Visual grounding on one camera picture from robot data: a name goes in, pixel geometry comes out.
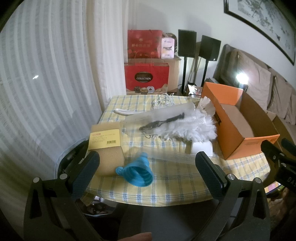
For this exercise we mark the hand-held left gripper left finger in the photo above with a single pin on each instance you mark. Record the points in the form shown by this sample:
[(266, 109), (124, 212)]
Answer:
[(85, 172)]

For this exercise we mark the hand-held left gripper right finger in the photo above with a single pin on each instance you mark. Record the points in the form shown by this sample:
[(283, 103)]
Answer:
[(208, 172)]

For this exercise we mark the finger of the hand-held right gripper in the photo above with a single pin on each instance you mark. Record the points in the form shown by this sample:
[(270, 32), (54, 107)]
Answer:
[(289, 144), (271, 150)]

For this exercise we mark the orange cardboard box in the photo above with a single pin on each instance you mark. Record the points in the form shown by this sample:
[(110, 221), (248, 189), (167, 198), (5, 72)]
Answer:
[(227, 125)]

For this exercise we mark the blue collapsible funnel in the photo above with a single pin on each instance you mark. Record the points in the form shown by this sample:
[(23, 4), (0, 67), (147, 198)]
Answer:
[(136, 172)]

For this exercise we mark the frosted dotted plastic cover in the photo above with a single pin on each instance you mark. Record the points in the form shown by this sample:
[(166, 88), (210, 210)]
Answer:
[(138, 121)]

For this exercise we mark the person's left hand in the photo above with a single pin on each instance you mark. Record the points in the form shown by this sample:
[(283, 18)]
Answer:
[(136, 237)]

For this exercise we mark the open brown cardboard box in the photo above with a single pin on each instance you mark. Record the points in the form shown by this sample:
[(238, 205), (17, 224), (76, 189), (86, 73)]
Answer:
[(283, 126)]

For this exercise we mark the white plastic block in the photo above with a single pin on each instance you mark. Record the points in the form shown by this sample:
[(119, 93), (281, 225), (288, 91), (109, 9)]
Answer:
[(202, 148)]

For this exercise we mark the cork block with yellow label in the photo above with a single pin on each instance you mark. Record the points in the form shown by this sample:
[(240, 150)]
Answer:
[(108, 157)]

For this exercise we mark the white fluffy duster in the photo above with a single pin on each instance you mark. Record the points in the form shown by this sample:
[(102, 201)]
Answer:
[(203, 125)]

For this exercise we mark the black brush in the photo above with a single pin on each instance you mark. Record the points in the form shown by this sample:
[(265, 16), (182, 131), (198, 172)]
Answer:
[(159, 122)]

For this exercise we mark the bright portable lamp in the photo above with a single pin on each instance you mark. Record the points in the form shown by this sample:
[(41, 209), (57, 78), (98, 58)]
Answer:
[(241, 80)]

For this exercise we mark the large beige sofa cushion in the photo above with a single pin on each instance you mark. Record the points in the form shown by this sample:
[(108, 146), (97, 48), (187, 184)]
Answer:
[(252, 74)]

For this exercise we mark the black speaker stand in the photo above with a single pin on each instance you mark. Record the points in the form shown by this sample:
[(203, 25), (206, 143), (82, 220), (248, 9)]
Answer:
[(204, 71), (184, 74)]

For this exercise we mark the large brown cardboard box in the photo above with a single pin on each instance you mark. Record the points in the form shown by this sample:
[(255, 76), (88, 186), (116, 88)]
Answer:
[(174, 74)]

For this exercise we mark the white sheer curtain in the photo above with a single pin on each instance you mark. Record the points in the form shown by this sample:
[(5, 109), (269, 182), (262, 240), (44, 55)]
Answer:
[(46, 69)]

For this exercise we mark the red chocolate gift bag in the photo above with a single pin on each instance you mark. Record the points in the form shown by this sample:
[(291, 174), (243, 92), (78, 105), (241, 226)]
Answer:
[(146, 78)]

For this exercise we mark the black speaker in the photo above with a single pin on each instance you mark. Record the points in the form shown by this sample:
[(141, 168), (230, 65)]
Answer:
[(186, 42), (209, 47)]

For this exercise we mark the framed ink painting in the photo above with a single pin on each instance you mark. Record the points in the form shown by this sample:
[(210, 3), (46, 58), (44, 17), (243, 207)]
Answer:
[(263, 20)]

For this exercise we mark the pink printed box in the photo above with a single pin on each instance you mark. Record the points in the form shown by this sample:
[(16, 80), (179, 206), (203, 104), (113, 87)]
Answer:
[(167, 48)]

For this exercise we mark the red floral gift bag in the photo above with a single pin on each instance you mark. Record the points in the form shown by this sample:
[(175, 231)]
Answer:
[(144, 44)]

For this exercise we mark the dark sofa frame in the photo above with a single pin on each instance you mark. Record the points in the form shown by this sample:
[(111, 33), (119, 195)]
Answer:
[(220, 62)]

